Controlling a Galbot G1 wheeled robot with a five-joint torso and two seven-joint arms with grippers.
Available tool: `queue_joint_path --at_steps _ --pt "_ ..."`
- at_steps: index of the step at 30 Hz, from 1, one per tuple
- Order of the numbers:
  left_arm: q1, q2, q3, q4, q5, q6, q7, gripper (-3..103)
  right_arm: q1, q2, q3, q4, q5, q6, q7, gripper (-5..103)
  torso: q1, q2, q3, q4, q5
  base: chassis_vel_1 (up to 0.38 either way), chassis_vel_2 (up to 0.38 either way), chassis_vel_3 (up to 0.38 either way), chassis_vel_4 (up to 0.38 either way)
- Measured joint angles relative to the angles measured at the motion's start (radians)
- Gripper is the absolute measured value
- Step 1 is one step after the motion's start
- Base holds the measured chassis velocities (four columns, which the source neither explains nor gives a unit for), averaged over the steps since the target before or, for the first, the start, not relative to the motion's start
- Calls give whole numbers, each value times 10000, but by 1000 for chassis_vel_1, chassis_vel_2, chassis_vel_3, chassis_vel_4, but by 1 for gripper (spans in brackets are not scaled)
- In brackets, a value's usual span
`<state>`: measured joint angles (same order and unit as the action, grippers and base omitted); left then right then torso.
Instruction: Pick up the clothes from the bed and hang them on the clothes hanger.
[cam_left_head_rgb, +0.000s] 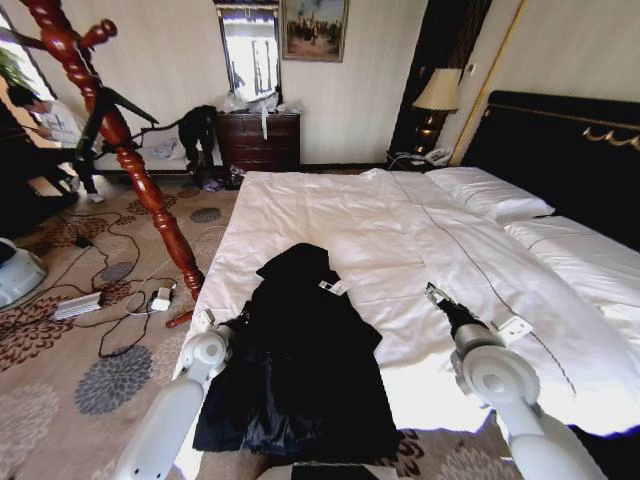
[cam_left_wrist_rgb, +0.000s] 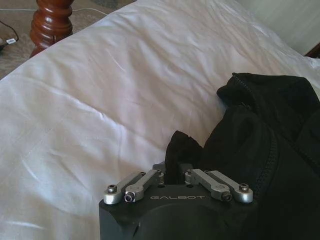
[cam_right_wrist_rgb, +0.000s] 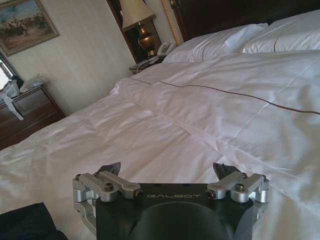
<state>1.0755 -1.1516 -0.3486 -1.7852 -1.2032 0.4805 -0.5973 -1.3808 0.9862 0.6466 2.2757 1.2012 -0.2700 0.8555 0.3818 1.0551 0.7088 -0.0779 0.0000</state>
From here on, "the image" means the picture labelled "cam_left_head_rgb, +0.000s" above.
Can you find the white rounded machine base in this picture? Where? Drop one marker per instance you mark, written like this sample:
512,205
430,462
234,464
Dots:
17,277

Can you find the person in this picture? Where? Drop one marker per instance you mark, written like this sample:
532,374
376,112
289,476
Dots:
60,122

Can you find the silver power strip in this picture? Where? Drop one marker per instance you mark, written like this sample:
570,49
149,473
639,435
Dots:
77,306

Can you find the white power adapter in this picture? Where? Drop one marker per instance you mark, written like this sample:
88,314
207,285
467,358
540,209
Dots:
161,300

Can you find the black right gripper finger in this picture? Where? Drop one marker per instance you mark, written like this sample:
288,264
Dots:
444,299
431,289

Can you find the dark nightstand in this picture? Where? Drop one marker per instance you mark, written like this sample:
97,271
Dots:
407,161

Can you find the black coat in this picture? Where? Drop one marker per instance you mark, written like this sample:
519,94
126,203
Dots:
305,360

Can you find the dark wooden dresser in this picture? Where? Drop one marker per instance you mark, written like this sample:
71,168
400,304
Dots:
260,140

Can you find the white garment tag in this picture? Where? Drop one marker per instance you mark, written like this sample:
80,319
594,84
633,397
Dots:
332,287

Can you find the framed painting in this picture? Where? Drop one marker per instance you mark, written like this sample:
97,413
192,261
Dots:
314,29

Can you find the white telephone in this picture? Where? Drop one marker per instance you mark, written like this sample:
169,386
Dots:
438,156

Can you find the table lamp with cream shade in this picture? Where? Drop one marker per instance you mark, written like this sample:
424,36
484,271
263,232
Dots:
437,92

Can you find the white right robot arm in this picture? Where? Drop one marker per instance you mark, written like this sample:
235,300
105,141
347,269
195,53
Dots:
500,382

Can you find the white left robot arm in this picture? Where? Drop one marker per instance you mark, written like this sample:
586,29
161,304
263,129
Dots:
172,410

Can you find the wall mirror with dark frame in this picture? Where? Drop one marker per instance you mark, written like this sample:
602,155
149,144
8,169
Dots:
250,55

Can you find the red wooden coat stand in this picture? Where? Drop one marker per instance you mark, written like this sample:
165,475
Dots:
129,157

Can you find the black headboard with gold trim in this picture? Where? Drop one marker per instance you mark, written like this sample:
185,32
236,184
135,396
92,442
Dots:
560,165

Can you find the clear plastic bags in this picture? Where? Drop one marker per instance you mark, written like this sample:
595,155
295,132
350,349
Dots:
240,102

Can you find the black bag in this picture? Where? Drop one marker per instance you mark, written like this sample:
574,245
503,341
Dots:
196,131

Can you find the white bench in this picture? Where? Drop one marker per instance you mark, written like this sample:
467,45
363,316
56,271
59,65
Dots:
160,157

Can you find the white duvet with dark piping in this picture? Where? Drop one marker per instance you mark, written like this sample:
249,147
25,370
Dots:
590,260

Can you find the black hanger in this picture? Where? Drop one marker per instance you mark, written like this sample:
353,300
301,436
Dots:
119,103

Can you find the large white duvet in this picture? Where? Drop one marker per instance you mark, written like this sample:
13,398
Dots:
385,225

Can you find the dark clutter pile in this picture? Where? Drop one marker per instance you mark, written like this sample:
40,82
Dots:
222,180

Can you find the white pillow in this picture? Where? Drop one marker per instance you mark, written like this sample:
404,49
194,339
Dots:
487,192

